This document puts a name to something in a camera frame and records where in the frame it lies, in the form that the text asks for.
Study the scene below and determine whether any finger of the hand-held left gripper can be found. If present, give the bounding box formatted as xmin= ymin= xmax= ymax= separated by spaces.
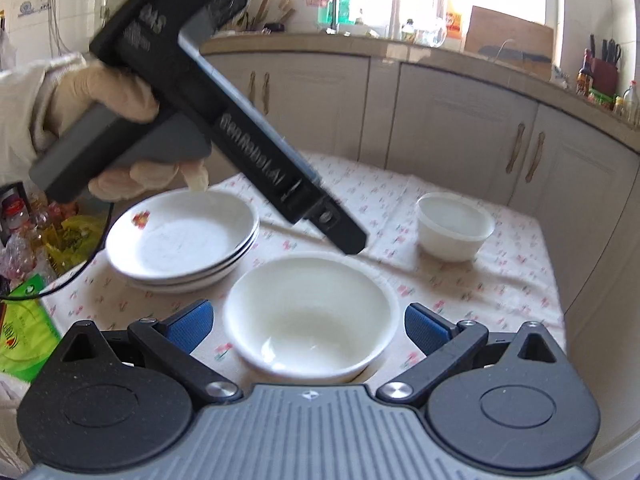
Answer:
xmin=307 ymin=195 xmax=369 ymax=257

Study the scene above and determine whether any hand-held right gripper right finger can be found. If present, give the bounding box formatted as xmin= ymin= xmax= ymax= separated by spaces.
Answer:
xmin=376 ymin=302 xmax=558 ymax=406

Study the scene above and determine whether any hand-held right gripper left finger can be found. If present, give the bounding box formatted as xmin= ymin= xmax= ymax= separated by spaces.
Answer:
xmin=60 ymin=299 xmax=241 ymax=403

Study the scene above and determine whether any white fruit-print plate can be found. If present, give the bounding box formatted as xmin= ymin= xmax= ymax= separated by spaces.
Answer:
xmin=105 ymin=190 xmax=261 ymax=281
xmin=114 ymin=225 xmax=261 ymax=288
xmin=125 ymin=237 xmax=258 ymax=295

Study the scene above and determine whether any white bowl with pink flower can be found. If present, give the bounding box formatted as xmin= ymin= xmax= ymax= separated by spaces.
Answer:
xmin=416 ymin=192 xmax=496 ymax=245
xmin=222 ymin=252 xmax=401 ymax=383

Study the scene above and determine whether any person's left forearm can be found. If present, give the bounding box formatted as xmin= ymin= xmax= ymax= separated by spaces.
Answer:
xmin=0 ymin=52 xmax=96 ymax=171

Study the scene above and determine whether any person's left hand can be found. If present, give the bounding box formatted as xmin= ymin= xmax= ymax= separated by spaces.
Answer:
xmin=50 ymin=62 xmax=211 ymax=202

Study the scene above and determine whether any cherry-print tablecloth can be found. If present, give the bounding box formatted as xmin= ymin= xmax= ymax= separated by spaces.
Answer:
xmin=40 ymin=152 xmax=568 ymax=396

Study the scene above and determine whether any utensil holder with chopsticks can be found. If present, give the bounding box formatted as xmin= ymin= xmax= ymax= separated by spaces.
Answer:
xmin=245 ymin=0 xmax=296 ymax=34

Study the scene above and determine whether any yellow plastic bag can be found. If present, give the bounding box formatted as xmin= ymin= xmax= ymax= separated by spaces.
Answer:
xmin=45 ymin=214 xmax=108 ymax=277

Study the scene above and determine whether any metal faucet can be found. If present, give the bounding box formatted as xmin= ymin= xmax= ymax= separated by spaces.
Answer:
xmin=287 ymin=0 xmax=342 ymax=32

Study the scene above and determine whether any white kitchen base cabinet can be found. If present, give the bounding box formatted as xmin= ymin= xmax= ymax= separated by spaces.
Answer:
xmin=200 ymin=52 xmax=640 ymax=361

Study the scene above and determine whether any green snack packet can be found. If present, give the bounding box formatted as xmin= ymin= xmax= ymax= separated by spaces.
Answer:
xmin=0 ymin=272 xmax=63 ymax=386

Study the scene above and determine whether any clear plastic bag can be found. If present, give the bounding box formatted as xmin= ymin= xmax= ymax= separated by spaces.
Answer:
xmin=0 ymin=230 xmax=56 ymax=292

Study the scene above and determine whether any beige kitchen countertop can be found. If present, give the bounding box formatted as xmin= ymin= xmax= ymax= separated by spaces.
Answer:
xmin=200 ymin=25 xmax=640 ymax=153

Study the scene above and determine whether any clear glass jar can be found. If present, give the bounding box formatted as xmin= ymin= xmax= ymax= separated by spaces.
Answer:
xmin=415 ymin=19 xmax=448 ymax=49

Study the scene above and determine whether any orange packet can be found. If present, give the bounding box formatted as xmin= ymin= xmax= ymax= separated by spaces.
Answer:
xmin=445 ymin=2 xmax=464 ymax=39

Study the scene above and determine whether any wooden cutting board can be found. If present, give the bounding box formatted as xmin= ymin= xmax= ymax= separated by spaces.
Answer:
xmin=465 ymin=6 xmax=555 ymax=81

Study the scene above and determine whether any dark sauce bottle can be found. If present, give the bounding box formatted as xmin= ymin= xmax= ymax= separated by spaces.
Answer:
xmin=576 ymin=49 xmax=594 ymax=97

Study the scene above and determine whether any red knife block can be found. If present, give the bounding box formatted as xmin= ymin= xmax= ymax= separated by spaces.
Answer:
xmin=590 ymin=35 xmax=622 ymax=97

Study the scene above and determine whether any seasoning bottle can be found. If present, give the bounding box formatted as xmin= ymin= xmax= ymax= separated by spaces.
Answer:
xmin=621 ymin=80 xmax=640 ymax=128

